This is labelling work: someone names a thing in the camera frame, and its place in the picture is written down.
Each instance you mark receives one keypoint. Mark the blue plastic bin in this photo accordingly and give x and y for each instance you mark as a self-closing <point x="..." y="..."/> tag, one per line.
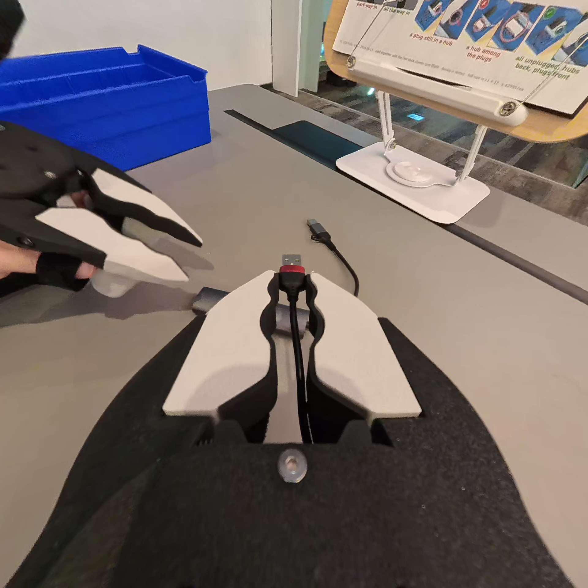
<point x="138" y="115"/>

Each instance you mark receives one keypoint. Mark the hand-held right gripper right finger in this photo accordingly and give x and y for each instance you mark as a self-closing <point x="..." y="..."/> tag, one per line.
<point x="363" y="363"/>

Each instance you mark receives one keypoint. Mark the printed instruction sheet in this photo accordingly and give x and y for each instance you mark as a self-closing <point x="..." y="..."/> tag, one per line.
<point x="459" y="27"/>

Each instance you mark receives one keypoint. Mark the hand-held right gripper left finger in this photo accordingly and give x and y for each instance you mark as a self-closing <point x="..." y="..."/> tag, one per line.
<point x="220" y="363"/>

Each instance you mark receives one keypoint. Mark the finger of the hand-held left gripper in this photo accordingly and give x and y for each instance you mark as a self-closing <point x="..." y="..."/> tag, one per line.
<point x="92" y="234"/>
<point x="138" y="195"/>

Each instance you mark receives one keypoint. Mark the person's left hand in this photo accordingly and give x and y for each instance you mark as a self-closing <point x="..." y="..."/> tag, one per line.
<point x="18" y="262"/>

